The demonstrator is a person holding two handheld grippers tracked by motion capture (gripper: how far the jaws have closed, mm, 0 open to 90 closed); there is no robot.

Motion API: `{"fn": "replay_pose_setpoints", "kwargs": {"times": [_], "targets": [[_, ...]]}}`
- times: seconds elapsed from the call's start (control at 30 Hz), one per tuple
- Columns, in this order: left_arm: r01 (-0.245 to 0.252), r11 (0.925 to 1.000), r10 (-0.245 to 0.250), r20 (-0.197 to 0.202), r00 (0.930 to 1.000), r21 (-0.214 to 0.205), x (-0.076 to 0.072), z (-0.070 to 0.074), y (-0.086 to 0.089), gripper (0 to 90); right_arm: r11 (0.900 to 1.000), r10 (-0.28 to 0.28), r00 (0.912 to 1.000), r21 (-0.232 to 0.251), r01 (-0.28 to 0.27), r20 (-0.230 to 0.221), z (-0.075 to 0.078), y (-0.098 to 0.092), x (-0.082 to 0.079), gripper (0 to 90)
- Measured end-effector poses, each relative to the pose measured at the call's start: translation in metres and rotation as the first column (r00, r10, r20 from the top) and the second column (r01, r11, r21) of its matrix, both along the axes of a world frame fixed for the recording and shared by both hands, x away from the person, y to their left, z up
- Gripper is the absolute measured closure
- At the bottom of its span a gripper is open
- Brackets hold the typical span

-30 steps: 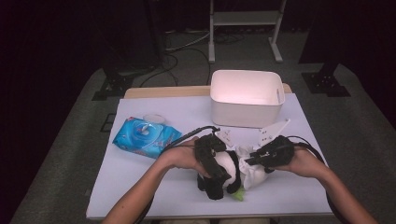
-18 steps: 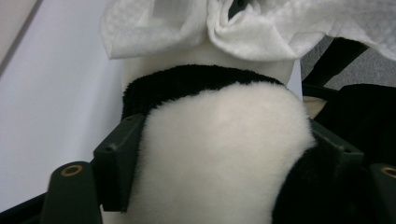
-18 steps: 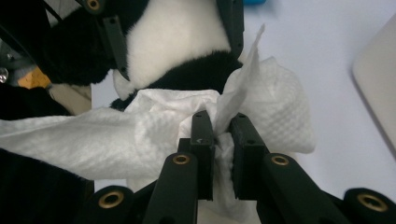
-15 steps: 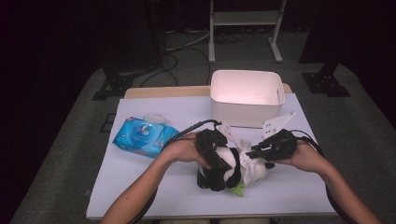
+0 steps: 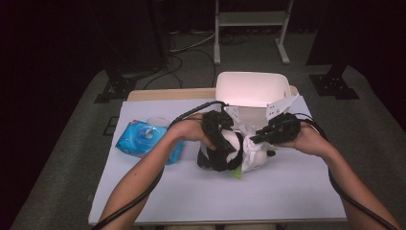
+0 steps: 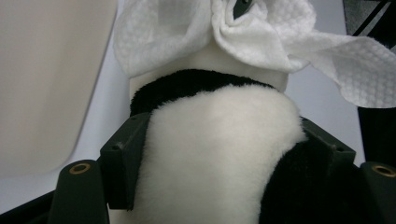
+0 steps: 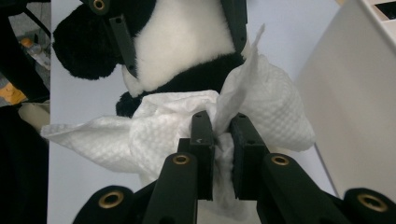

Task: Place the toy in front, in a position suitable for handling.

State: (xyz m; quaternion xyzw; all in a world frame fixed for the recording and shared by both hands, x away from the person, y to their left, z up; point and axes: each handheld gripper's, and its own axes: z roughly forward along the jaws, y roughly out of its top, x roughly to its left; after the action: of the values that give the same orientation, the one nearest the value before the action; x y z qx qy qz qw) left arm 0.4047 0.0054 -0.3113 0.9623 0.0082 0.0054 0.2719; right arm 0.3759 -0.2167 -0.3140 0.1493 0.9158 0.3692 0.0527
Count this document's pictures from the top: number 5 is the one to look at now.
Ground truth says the grey floor cable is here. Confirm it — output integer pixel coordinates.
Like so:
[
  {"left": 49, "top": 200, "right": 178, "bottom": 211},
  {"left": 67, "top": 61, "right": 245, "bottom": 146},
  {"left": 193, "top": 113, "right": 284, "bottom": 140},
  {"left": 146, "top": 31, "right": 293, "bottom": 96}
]
[{"left": 169, "top": 30, "right": 218, "bottom": 55}]

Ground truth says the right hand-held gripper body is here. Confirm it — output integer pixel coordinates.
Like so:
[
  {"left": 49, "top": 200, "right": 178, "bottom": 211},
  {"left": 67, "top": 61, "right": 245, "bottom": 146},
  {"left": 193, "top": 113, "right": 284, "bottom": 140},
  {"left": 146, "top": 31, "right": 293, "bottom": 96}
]
[{"left": 265, "top": 93, "right": 302, "bottom": 146}]

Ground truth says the white plastic storage bin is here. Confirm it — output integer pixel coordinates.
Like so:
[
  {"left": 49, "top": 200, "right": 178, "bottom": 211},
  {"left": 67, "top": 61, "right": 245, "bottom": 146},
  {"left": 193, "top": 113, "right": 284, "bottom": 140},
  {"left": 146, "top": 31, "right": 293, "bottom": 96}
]
[{"left": 214, "top": 71, "right": 293, "bottom": 130}]

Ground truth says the black stand base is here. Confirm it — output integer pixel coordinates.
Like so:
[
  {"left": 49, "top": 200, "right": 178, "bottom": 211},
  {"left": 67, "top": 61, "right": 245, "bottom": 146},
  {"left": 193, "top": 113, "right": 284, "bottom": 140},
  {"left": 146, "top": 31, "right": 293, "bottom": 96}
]
[
  {"left": 308, "top": 63, "right": 361, "bottom": 101},
  {"left": 94, "top": 63, "right": 138, "bottom": 104}
]

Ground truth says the black floor cable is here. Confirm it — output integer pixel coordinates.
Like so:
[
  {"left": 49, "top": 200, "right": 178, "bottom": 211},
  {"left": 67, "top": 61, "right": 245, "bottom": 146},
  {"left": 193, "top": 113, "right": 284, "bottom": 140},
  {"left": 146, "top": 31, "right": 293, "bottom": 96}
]
[{"left": 169, "top": 48, "right": 218, "bottom": 89}]

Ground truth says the person's left hand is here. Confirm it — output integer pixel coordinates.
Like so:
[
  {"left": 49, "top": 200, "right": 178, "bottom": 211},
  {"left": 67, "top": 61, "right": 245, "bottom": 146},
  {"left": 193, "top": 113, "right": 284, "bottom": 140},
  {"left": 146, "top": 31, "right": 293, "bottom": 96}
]
[{"left": 169, "top": 113, "right": 218, "bottom": 151}]

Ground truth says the white metal stand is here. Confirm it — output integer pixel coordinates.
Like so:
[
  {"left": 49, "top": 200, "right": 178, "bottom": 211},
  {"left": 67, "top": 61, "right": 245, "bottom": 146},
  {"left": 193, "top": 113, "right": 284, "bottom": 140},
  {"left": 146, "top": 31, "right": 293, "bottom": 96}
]
[{"left": 213, "top": 0, "right": 295, "bottom": 66}]

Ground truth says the blue wet wipes packet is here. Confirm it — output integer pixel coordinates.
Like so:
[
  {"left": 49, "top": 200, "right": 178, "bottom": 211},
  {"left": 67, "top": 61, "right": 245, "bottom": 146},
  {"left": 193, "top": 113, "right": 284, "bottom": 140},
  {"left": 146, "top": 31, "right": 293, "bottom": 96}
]
[{"left": 114, "top": 116, "right": 186, "bottom": 166}]

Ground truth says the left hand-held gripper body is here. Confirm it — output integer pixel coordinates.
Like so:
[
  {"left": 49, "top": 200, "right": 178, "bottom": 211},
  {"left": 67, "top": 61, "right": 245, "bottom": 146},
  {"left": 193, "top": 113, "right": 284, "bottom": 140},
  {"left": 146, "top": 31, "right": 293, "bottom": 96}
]
[{"left": 201, "top": 105, "right": 242, "bottom": 137}]

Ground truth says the panda plush toy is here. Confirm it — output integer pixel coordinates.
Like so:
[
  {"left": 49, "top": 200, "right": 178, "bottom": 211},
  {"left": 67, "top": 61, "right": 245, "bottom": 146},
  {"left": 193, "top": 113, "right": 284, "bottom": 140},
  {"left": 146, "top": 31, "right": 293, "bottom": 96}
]
[{"left": 196, "top": 127, "right": 278, "bottom": 180}]

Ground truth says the person's right hand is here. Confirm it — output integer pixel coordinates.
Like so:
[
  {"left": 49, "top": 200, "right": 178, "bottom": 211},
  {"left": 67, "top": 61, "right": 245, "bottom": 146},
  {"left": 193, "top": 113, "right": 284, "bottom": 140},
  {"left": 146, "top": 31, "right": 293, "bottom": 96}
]
[{"left": 274, "top": 122, "right": 333, "bottom": 158}]

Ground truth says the left hand-held gripper cable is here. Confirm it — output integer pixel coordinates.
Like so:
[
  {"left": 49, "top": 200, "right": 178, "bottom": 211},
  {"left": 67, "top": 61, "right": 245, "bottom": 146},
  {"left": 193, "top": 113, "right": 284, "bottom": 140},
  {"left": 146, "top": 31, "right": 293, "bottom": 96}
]
[{"left": 90, "top": 100, "right": 228, "bottom": 230}]

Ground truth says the white table mat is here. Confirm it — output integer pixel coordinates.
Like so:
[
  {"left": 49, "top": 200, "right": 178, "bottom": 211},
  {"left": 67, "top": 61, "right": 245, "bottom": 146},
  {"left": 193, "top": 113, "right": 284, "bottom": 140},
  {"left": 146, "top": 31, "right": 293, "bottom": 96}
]
[{"left": 88, "top": 95, "right": 349, "bottom": 225}]

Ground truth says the wooden table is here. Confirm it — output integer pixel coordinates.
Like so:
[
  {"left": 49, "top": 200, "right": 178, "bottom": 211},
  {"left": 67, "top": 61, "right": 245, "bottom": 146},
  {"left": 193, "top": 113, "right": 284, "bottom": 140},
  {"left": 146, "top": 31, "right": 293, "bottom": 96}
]
[{"left": 87, "top": 85, "right": 349, "bottom": 227}]

